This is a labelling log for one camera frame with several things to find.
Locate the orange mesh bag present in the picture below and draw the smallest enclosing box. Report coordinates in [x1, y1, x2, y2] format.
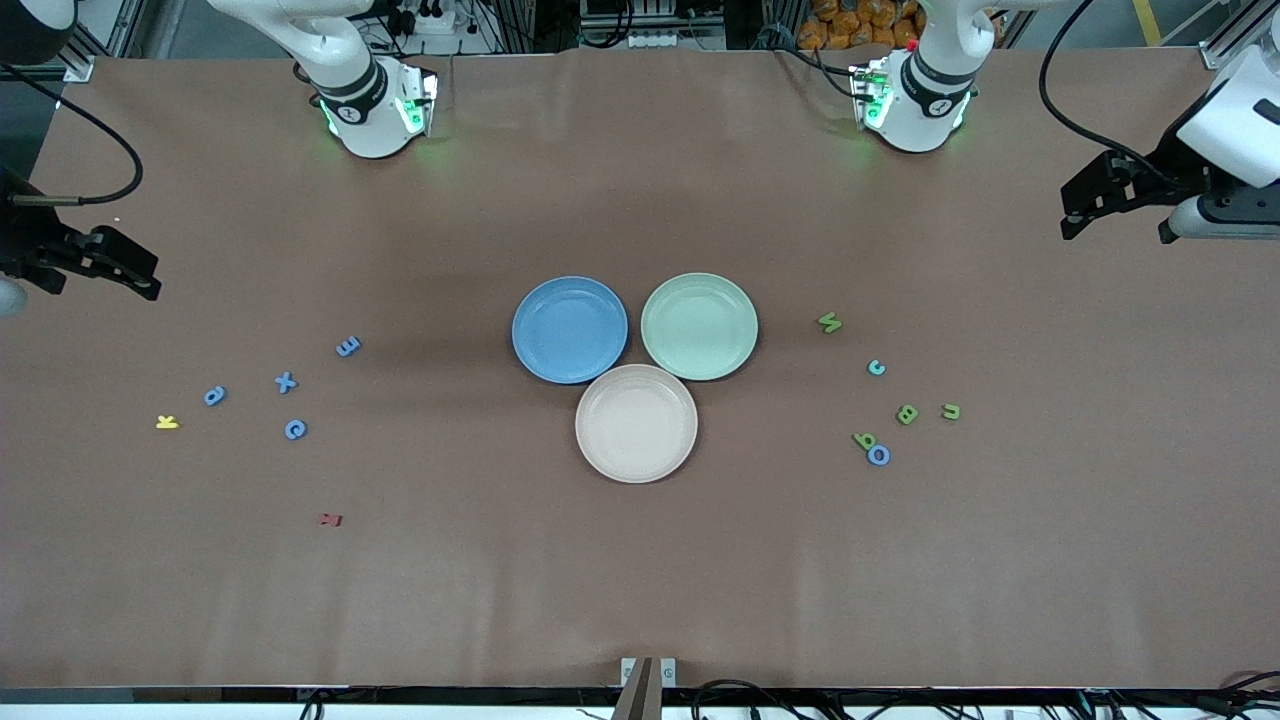
[797, 0, 926, 51]

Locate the long white power strip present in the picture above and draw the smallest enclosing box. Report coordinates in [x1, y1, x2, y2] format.
[628, 30, 726, 50]

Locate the black looped floor cable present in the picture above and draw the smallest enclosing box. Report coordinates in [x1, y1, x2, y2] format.
[690, 679, 803, 720]

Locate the white power strip with plugs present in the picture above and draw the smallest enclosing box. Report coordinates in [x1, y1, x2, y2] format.
[398, 0, 458, 36]

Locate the silver base connector box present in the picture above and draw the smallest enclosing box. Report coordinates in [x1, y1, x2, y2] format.
[395, 68, 439, 138]
[850, 60, 893, 129]

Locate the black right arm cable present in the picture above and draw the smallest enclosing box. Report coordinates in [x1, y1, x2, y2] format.
[0, 62, 144, 207]

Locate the beige round plate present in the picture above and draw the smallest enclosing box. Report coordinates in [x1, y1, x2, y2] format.
[575, 364, 699, 485]

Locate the black table edge rail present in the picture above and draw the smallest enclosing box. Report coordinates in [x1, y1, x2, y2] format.
[0, 686, 1280, 707]

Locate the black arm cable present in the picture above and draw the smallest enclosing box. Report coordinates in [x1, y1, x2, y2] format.
[1038, 0, 1181, 186]
[0, 62, 144, 207]

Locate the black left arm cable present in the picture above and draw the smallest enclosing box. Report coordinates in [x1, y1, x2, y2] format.
[1038, 0, 1181, 186]

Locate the silver table edge bracket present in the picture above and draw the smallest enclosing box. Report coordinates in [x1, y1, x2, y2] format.
[620, 657, 678, 689]

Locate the blue round plate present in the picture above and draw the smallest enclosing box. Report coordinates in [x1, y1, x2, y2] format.
[511, 276, 629, 385]

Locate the green round plate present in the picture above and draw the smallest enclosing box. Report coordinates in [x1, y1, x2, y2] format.
[640, 272, 759, 382]

